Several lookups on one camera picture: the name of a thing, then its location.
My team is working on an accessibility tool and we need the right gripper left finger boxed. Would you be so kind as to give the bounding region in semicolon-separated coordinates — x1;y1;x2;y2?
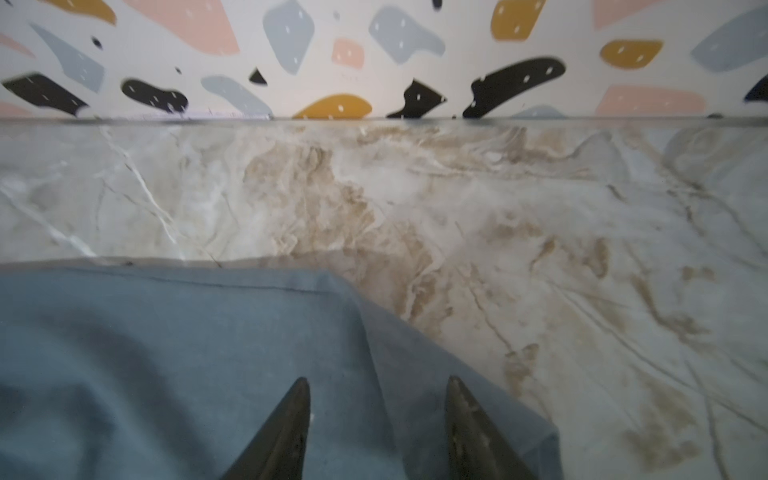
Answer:
222;377;311;480

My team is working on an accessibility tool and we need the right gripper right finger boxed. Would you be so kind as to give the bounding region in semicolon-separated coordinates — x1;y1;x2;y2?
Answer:
445;375;536;480

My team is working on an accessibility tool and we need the grey t-shirt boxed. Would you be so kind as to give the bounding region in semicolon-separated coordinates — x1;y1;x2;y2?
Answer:
1;266;564;479

